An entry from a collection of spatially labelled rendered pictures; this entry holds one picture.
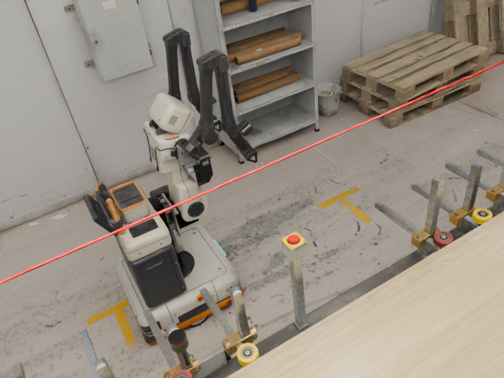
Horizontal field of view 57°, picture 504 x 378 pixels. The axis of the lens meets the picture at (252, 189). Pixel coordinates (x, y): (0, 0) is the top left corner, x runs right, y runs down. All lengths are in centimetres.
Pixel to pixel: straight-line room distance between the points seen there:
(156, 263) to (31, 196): 192
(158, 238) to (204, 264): 58
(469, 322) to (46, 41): 323
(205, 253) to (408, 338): 160
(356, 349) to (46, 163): 308
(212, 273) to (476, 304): 156
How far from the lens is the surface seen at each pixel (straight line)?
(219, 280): 287
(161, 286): 272
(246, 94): 416
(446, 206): 247
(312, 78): 443
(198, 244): 311
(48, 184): 425
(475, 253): 216
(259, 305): 306
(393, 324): 186
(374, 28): 530
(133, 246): 247
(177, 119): 238
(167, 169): 251
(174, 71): 261
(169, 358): 190
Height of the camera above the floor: 240
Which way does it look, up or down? 38 degrees down
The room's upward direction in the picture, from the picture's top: 9 degrees counter-clockwise
